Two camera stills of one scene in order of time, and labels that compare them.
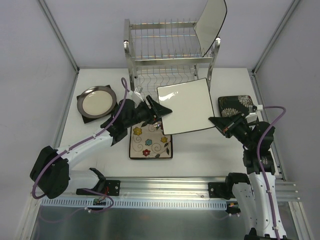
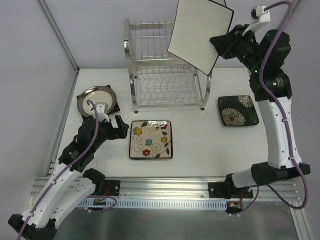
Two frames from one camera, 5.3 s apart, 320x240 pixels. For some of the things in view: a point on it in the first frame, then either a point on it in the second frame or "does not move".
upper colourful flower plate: (148, 141) does not move
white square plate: (190, 102) to (196, 22)
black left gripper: (151, 110) to (113, 130)
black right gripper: (229, 127) to (225, 46)
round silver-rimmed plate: (96, 102) does not move
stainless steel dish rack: (162, 52) does not move
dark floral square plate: (231, 106) does not move
